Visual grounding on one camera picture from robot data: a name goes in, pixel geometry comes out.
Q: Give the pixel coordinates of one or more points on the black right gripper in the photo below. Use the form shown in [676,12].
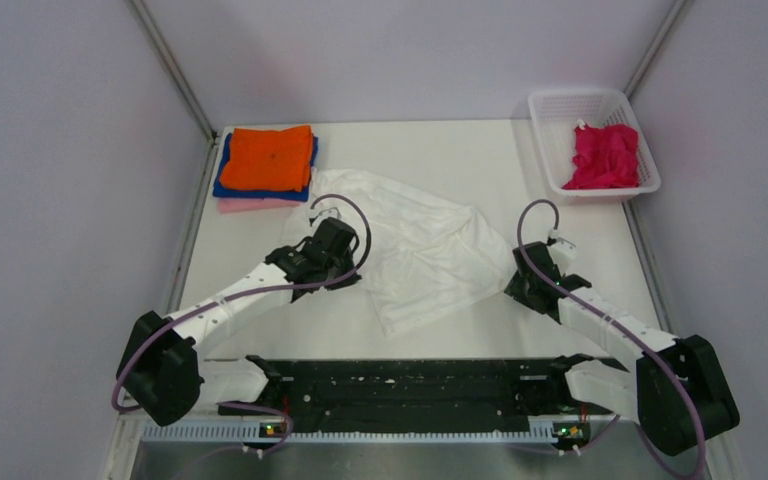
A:
[516,289]

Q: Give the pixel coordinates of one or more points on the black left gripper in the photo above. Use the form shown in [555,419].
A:
[342,282]

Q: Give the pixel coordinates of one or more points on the white printed t shirt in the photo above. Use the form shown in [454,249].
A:
[430,258]

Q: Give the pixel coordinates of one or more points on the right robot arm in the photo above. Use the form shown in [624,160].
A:
[672,388]

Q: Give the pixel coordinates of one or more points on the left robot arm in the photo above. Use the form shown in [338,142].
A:
[167,368]

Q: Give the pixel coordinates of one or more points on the folded pink t shirt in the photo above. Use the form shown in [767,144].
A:
[238,205]

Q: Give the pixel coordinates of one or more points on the folded orange t shirt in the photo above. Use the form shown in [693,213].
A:
[269,160]

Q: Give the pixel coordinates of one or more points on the folded blue t shirt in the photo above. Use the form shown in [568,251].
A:
[219,191]

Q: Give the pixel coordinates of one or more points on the crumpled red t shirt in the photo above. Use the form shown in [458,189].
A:
[605,158]

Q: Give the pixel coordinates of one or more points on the white plastic laundry basket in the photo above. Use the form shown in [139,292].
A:
[557,113]

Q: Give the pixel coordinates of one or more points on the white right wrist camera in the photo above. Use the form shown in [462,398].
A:
[562,251]

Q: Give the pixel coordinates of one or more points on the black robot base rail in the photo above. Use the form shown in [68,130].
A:
[417,396]

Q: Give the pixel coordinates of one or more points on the white slotted cable duct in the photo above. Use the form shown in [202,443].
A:
[245,431]

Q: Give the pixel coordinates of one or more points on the left metal frame post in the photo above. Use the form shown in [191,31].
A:
[165,55]

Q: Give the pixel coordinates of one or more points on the metal frame post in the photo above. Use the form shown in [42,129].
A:
[165,55]
[676,13]

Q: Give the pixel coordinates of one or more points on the right metal frame post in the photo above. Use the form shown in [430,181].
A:
[676,13]

